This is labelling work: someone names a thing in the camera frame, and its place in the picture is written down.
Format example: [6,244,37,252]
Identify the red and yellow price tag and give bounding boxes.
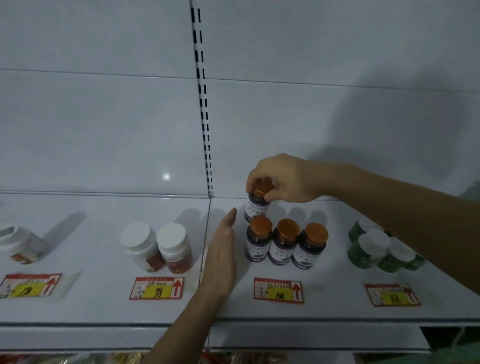
[253,277,305,304]
[364,283,421,308]
[129,276,185,301]
[0,273,62,299]

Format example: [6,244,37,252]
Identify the white slotted shelf upright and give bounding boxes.
[189,0,215,199]

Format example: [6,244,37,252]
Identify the dark bottle with orange cap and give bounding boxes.
[291,223,329,271]
[268,218,301,266]
[245,215,274,263]
[244,178,277,224]

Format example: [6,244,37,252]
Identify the white metal shelf board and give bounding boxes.
[202,195,480,351]
[0,190,211,340]

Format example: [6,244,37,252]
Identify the green bottle with white cap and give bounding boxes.
[347,219,376,243]
[403,253,427,272]
[376,237,416,274]
[346,229,392,270]

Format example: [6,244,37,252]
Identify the colourful packets on lower shelf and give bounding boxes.
[0,352,211,364]

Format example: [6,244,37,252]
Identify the person's left forearm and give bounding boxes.
[142,286,226,364]

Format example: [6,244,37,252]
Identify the person's right hand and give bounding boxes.
[245,153,329,204]

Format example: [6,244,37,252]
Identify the white jar with red label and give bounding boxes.
[0,224,50,265]

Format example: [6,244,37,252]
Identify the person's right forearm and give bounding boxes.
[322,163,480,297]

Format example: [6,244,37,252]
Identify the red bottle with white cap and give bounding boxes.
[156,222,194,275]
[119,222,166,274]

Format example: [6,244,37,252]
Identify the person's left hand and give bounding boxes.
[198,207,238,301]

